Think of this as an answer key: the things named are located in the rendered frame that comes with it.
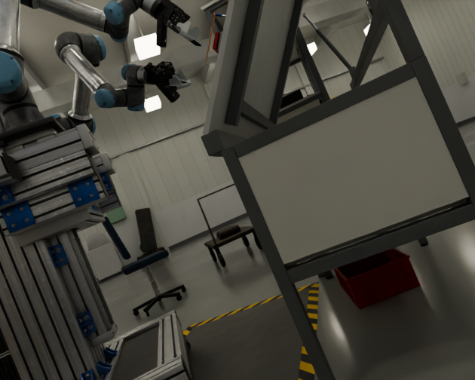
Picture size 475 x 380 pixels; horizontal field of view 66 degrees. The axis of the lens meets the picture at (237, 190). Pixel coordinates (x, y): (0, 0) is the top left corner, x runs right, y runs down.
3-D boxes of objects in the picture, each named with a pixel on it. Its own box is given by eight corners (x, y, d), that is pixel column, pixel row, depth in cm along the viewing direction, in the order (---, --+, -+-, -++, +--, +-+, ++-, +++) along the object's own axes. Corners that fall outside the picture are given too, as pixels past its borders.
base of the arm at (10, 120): (0, 136, 125) (-11, 110, 125) (16, 146, 139) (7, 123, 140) (44, 121, 128) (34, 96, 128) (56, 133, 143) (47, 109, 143)
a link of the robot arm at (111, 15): (117, 35, 144) (136, 20, 148) (117, 18, 134) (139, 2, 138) (101, 20, 143) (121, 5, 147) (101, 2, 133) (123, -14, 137)
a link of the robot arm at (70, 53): (44, 23, 156) (108, 92, 142) (68, 26, 165) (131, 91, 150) (40, 48, 163) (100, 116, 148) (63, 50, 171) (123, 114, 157)
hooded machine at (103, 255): (127, 269, 1111) (109, 227, 1114) (125, 271, 1049) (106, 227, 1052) (102, 280, 1093) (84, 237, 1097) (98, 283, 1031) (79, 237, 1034)
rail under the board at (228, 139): (208, 156, 109) (200, 136, 110) (268, 159, 224) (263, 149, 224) (225, 148, 108) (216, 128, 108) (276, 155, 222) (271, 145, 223)
